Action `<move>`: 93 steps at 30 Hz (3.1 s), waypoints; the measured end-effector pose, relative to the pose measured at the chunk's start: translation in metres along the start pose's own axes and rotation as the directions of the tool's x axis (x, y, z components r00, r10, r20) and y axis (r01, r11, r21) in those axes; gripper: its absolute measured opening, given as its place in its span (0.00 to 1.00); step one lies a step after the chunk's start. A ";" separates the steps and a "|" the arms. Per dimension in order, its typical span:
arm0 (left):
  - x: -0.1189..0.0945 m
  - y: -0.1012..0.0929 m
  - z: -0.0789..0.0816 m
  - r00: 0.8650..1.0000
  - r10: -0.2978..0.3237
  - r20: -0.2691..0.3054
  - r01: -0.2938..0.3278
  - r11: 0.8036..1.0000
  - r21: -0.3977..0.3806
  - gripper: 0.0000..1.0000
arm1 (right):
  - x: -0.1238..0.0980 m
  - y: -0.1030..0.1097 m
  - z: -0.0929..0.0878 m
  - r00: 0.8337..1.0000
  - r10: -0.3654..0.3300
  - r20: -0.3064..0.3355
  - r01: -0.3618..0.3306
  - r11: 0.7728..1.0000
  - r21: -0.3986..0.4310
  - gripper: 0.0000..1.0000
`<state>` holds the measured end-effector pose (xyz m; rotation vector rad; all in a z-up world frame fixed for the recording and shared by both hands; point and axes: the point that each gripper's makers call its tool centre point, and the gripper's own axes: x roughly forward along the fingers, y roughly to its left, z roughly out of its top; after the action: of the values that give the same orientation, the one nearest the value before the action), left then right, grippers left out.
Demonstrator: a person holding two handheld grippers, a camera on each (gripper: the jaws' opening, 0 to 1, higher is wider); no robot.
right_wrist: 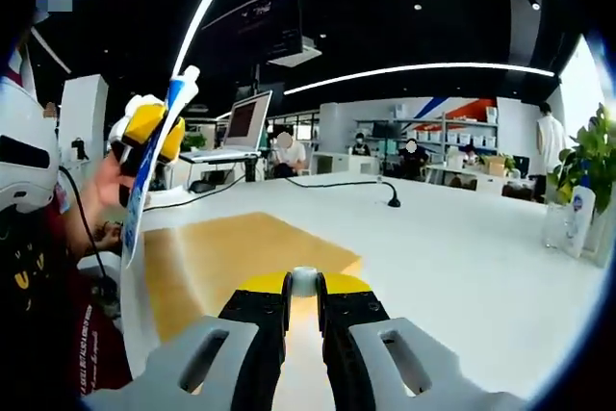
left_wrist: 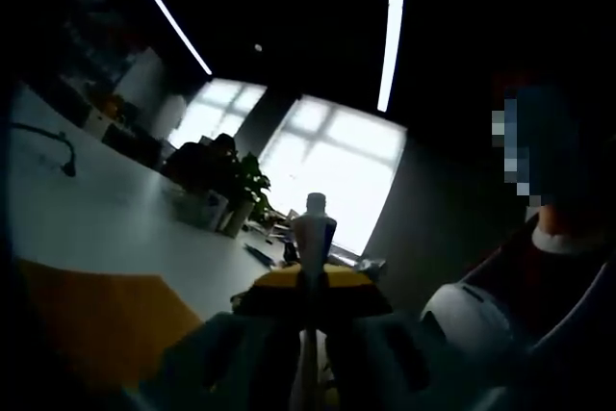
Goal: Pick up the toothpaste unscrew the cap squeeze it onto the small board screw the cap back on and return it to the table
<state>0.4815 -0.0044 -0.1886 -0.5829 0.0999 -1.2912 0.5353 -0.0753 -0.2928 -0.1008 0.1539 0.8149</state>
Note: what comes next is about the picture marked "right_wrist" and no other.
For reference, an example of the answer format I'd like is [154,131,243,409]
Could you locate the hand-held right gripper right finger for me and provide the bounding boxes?
[315,270,528,411]

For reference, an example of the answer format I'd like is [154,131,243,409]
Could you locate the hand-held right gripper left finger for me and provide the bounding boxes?
[82,270,294,411]

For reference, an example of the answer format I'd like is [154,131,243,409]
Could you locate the white blue toothpaste tube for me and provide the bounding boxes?
[119,65,202,270]

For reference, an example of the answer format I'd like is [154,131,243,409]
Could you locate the white toothpaste cap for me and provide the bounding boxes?
[291,265,320,297]

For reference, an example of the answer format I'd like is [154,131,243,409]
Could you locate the person's left hand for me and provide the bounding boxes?
[90,150,151,219]

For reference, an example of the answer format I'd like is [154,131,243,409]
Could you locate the silver laptop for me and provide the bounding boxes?
[178,90,274,165]

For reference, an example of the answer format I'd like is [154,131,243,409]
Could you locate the black laptop stand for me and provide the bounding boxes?
[187,155,264,194]

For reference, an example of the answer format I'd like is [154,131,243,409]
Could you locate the white table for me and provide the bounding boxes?
[122,174,610,411]

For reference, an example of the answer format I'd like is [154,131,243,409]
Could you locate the hanging black monitor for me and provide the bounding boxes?
[200,0,305,62]

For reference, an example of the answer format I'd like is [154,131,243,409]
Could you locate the ceiling air unit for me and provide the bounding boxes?
[267,44,323,68]

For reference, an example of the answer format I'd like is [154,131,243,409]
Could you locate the clear glass vase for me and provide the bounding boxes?
[542,202,574,249]

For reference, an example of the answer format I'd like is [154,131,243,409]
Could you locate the brown cardboard box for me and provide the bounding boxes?
[480,155,506,176]

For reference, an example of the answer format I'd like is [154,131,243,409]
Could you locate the white bottle with blue label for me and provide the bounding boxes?
[566,184,598,259]

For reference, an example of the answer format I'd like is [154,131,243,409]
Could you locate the green potted plant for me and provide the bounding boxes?
[548,102,616,218]

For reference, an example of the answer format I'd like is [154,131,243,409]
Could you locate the black device cable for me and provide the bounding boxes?
[57,165,119,296]

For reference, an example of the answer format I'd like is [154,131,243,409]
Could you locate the black cable with plug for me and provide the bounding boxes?
[283,175,403,211]

